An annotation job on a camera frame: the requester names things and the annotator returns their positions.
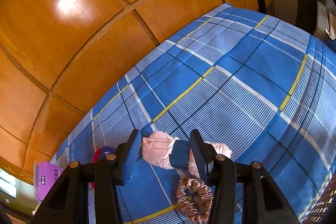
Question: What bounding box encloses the brown satin scrunchie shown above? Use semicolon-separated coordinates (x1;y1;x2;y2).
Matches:
176;177;213;223

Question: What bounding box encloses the purple snack carton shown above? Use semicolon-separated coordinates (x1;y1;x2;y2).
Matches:
34;161;64;202

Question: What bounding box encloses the pink towel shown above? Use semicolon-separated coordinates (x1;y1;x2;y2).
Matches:
142;130;233;180

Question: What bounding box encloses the red christmas sock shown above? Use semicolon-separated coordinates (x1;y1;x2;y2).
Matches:
89;148;102;189

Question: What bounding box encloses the blue plaid bedsheet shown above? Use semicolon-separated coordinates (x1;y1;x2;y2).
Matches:
52;4;335;221

